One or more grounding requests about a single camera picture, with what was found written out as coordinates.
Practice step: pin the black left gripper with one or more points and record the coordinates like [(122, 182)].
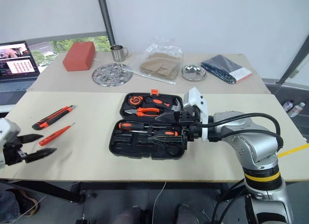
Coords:
[(13, 152)]

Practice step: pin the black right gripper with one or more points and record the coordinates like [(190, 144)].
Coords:
[(190, 131)]

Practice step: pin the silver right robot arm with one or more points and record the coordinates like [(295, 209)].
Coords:
[(253, 146)]

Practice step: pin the black plastic tool case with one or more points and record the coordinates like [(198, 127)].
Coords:
[(130, 146)]

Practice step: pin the black orange slim screwdriver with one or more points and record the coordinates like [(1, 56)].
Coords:
[(166, 133)]

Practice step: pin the orange tester screwdriver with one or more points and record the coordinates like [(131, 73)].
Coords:
[(51, 136)]

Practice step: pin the black orange claw hammer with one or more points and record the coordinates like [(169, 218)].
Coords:
[(158, 102)]

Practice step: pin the orange black utility knife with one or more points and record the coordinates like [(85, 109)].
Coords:
[(51, 117)]

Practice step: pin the black orange thick screwdriver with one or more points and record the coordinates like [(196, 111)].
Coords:
[(129, 125)]

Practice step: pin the orange black tape measure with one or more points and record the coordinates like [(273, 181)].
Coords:
[(134, 99)]

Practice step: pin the small steel bowl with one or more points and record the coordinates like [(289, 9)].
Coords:
[(193, 72)]

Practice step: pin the blue denim fabric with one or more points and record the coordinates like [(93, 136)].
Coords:
[(8, 205)]

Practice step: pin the clear bag with brown paper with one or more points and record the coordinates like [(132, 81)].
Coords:
[(160, 62)]

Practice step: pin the round perforated steel plate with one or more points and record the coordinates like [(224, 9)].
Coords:
[(111, 75)]

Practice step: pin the dark grey folded packet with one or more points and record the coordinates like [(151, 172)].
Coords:
[(220, 65)]

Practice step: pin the open laptop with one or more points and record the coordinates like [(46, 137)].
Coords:
[(17, 64)]

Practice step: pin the dark rounded shape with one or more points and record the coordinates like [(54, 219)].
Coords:
[(128, 215), (187, 214)]

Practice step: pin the steel mug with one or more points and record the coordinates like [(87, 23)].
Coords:
[(117, 53)]

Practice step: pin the red rectangular block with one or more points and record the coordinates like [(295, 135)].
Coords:
[(78, 56)]

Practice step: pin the clear plastic bottle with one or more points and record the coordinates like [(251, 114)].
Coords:
[(287, 105), (297, 109)]

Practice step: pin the grey ribbed pole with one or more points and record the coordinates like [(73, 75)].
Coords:
[(106, 18)]

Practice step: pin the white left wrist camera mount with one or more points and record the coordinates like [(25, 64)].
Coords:
[(7, 130)]

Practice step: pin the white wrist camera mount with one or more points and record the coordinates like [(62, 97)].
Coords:
[(196, 98), (7, 130)]

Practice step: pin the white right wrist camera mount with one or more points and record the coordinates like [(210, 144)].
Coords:
[(196, 98)]

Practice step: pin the black table frame leg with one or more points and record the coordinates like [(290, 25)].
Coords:
[(48, 190)]

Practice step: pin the black slanted frame bar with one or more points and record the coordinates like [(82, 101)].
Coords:
[(293, 62)]

